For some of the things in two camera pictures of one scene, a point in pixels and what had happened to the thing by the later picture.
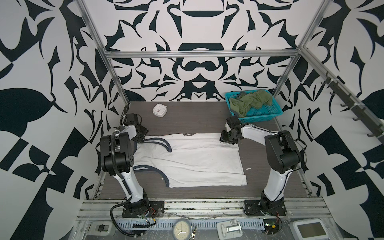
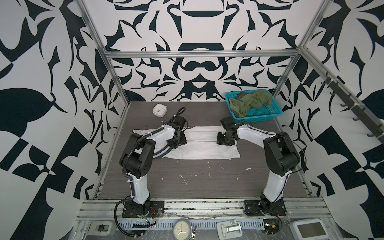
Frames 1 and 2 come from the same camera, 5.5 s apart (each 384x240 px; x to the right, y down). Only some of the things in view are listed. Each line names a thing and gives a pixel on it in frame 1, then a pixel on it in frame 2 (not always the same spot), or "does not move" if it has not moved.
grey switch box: x=100 y=228 does not move
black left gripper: x=139 y=140 to x=173 y=145
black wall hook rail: x=362 y=113 does not move
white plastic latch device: x=229 y=229 does not move
